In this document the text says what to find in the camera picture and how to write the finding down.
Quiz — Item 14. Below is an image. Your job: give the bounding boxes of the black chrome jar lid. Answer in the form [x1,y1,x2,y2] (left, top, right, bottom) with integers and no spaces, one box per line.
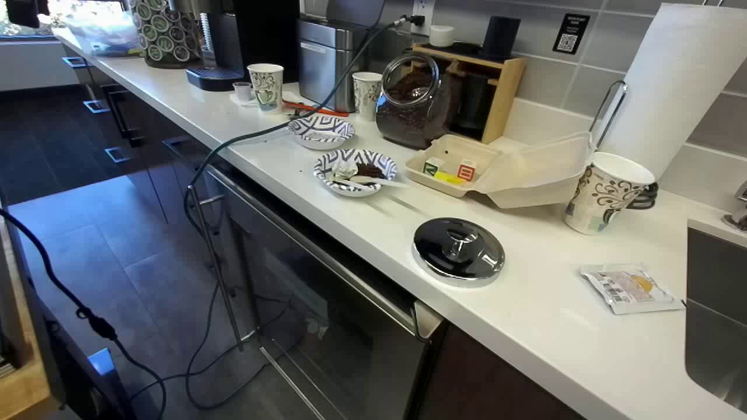
[411,214,506,285]

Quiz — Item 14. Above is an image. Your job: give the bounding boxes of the black silver Keurig coffee maker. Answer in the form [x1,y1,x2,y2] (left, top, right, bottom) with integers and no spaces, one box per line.
[185,0,304,92]

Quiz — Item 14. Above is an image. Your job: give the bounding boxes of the white plastic utensil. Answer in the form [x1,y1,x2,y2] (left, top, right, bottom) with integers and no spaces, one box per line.
[330,171,397,189]

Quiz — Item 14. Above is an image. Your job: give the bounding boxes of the patterned bowl with food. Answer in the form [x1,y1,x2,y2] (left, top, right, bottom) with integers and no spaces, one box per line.
[312,147,403,199]

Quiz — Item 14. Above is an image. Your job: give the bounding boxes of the brown food piece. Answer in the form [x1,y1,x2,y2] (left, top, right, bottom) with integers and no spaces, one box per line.
[353,158,388,180]

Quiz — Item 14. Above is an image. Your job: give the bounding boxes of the blue patterned paper bowl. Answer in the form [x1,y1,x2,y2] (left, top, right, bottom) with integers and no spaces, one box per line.
[287,111,357,152]

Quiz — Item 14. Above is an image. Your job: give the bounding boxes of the patterned paper cup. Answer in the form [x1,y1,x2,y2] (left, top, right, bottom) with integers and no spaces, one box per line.
[246,63,287,111]
[350,70,385,123]

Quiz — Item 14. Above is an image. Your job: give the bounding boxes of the orange stick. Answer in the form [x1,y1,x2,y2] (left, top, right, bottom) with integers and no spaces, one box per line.
[281,97,353,120]

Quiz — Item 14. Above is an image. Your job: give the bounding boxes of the stainless dishwasher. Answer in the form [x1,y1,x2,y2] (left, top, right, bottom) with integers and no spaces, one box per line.
[203,158,449,420]

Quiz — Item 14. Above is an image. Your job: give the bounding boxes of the square metal canister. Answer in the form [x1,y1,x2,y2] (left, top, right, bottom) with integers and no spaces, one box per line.
[299,19,368,111]

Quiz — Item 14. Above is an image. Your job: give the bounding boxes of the beige takeout container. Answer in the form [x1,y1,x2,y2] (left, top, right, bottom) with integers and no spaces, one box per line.
[403,130,595,209]

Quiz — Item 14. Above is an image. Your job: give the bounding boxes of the wooden organizer rack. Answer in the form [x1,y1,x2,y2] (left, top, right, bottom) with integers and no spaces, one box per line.
[409,43,528,147]

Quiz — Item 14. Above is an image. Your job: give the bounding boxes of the small white cup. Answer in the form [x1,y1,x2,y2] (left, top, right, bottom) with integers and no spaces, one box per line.
[427,22,456,49]

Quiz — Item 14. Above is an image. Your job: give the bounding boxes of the brown sink base cabinet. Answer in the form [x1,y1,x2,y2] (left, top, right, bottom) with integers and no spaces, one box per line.
[403,321,589,420]

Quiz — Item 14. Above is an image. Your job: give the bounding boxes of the small black box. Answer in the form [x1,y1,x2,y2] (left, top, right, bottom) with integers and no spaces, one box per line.
[482,14,522,63]

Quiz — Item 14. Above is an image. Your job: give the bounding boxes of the patterned ceramic mug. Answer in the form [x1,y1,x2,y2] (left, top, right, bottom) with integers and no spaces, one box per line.
[564,148,660,235]

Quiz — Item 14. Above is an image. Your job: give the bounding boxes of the dark drawer cabinet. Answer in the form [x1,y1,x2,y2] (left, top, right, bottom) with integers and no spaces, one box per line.
[55,43,218,235]

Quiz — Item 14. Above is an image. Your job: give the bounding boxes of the clear plastic packet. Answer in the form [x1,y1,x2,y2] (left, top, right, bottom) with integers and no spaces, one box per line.
[578,262,683,316]

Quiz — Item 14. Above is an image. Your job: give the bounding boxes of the clear plastic bag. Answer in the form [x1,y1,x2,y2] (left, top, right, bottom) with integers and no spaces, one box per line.
[60,0,145,57]

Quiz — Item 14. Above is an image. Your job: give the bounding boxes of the white paper towel roll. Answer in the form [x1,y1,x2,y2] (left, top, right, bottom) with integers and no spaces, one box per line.
[597,3,747,181]

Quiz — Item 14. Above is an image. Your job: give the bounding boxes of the steel kitchen sink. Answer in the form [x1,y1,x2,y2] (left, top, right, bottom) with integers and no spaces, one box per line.
[683,223,747,416]

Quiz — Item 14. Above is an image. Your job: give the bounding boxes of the chrome faucet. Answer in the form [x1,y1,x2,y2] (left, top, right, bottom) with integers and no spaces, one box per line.
[721,181,747,230]

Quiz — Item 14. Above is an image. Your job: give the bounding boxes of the long thick cable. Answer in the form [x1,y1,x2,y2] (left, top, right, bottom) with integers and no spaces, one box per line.
[183,14,411,413]

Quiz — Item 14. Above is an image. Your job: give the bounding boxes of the white wall outlet plate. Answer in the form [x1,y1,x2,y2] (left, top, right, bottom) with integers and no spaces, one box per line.
[409,0,439,31]

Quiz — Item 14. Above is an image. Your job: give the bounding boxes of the black wall sign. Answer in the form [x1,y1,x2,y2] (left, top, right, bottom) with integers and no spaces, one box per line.
[554,12,590,55]

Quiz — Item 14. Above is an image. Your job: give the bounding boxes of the black wire pod carousel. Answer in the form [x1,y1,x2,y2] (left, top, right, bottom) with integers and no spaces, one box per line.
[129,0,205,70]

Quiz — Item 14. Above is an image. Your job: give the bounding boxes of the black cable with connector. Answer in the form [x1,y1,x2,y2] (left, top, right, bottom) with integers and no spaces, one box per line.
[0,206,170,420]

